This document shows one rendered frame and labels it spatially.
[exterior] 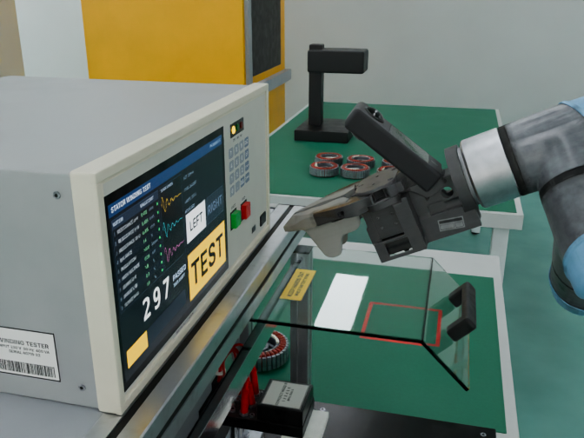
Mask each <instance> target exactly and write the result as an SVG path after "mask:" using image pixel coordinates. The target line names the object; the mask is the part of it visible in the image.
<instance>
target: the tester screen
mask: <svg viewBox="0 0 584 438"><path fill-rule="evenodd" d="M221 186H222V193H223V172H222V135H220V136H219V137H217V138H215V139H214V140H212V141H211V142H209V143H207V144H205V145H204V146H202V147H201V148H200V149H198V150H196V151H195V152H193V153H191V154H190V155H188V156H186V157H184V158H183V159H182V160H181V161H179V162H177V163H175V164H174V165H172V166H170V167H169V168H167V169H166V170H164V171H163V172H161V173H160V174H158V175H157V176H154V177H153V178H151V179H150V180H148V181H147V182H145V183H144V184H142V185H141V186H139V187H137V188H136V189H134V190H132V191H130V192H129V193H128V194H127V195H125V196H123V197H121V198H120V199H118V200H116V201H115V202H113V203H112V204H111V205H109V206H108V211H109V228H110V236H111V245H112V253H113V262H114V270H115V278H116V294H117V303H118V311H119V320H120V329H121V337H122V345H123V361H124V370H125V378H126V382H127V380H128V379H129V378H130V377H131V376H132V375H133V374H134V373H135V372H136V370H137V369H138V368H139V367H140V366H141V365H142V363H143V362H144V361H145V360H146V358H147V357H148V356H149V355H150V354H151V352H152V351H153V350H154V349H155V348H156V346H157V345H158V344H159V343H160V342H161V340H162V339H163V338H164V337H165V336H166V335H167V334H168V333H169V332H170V330H171V329H172V328H173V327H174V326H175V325H176V323H177V322H178V321H179V320H180V319H181V317H182V316H183V315H184V314H185V312H186V311H187V310H188V309H189V308H190V306H191V305H192V304H193V303H194V302H195V300H196V299H197V298H198V297H199V296H200V294H201V293H202V292H203V291H204V290H205V289H206V288H207V287H208V286H209V284H210V283H211V282H212V281H213V280H214V279H215V277H216V276H217V275H218V274H219V272H220V271H221V270H222V269H223V268H224V266H225V265H226V261H225V262H224V264H223V265H222V266H221V267H220V268H219V269H218V270H217V271H216V272H215V273H214V274H213V276H212V277H211V278H210V279H209V280H208V282H207V283H206V284H205V285H204V286H203V287H202V289H201V290H200V291H199V292H198V293H197V295H196V296H195V297H194V298H193V299H192V300H191V301H190V292H189V265H188V255H189V254H190V253H191V252H192V251H193V250H194V249H195V248H196V247H197V246H198V245H199V244H200V243H201V242H202V241H203V240H204V239H205V238H206V237H207V236H208V235H209V234H210V233H211V232H212V231H213V230H214V229H215V228H217V227H218V226H219V225H220V224H221V223H222V222H223V221H224V230H225V218H224V196H223V212H221V213H220V214H219V215H218V216H217V217H216V218H215V219H214V220H213V221H212V222H211V223H210V224H209V225H208V226H207V227H205V228H204V229H203V230H202V231H201V232H200V233H199V234H198V235H197V236H196V237H195V238H194V239H193V240H192V241H191V242H189V243H187V229H186V215H187V214H188V213H189V212H190V211H191V210H192V209H194V208H195V207H196V206H197V205H198V204H200V203H201V202H202V201H203V200H205V199H206V198H207V197H208V196H210V195H211V194H212V193H213V192H214V191H216V190H217V189H218V188H219V187H221ZM169 273H170V277H171V289H172V296H171V297H170V298H169V299H168V301H166V302H165V303H164V304H163V305H162V306H161V307H160V308H159V309H158V310H157V312H156V313H155V314H154V315H153V316H152V317H151V318H150V319H149V320H148V321H147V322H146V323H145V324H144V326H143V319H142V309H141V300H142V299H143V298H144V297H145V296H146V295H147V294H148V293H149V292H150V291H151V290H152V289H153V288H154V287H155V286H156V285H157V284H158V283H159V282H160V281H161V280H162V279H163V278H164V277H165V276H167V275H168V274H169ZM184 289H185V294H186V303H185V304H184V305H183V307H182V308H181V309H180V310H179V311H178V312H177V314H176V315H175V316H174V317H173V318H172V320H171V321H170V322H169V323H168V324H167V325H166V327H165V328H164V329H163V330H162V331H161V332H160V334H159V335H158V336H157V337H156V338H155V339H154V341H153V342H152V343H151V344H150V345H149V346H148V347H147V348H146V349H145V350H144V351H143V353H142V354H141V355H140V356H139V357H138V358H137V359H136V361H135V362H134V363H133V364H132V365H131V366H130V368H129V367H128V358H127V351H128V350H129V349H130V348H131V347H132V346H133V345H134V344H135V343H136V341H137V340H138V339H139V338H140V337H141V336H142V335H143V334H144V333H145V331H146V330H147V329H148V328H149V327H150V326H151V325H152V324H153V323H154V322H155V320H156V319H157V318H158V317H159V316H160V315H161V314H162V313H163V312H164V310H165V309H166V308H167V307H168V306H169V305H170V304H171V303H172V302H173V301H174V300H175V299H176V298H177V297H178V296H179V295H180V294H181V293H182V292H183V290H184Z"/></svg>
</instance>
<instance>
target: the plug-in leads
mask: <svg viewBox="0 0 584 438"><path fill-rule="evenodd" d="M237 346H243V344H242V343H237V344H234V346H233V347H232V349H231V350H230V351H229V353H228V354H227V356H226V358H227V357H228V355H229V354H230V353H231V352H233V354H234V357H235V358H236V354H238V353H239V350H238V349H237V348H236V347H237ZM226 358H225V359H224V361H223V362H222V364H221V366H220V368H219V369H218V370H217V371H216V373H215V375H216V377H215V379H214V380H213V381H212V383H211V386H212V393H213V394H214V393H215V391H216V389H217V387H218V386H219V384H220V382H221V381H222V378H223V377H224V376H225V375H226V368H225V360H226ZM260 394H261V391H259V387H258V379H257V371H256V366H254V367H253V369H252V371H251V372H250V379H249V377H248V379H247V381H246V382H245V383H244V385H243V387H242V391H240V393H239V395H238V396H237V397H240V398H241V397H242V399H241V409H240V411H239V415H241V416H248V415H249V408H255V407H256V401H255V397H259V396H260Z"/></svg>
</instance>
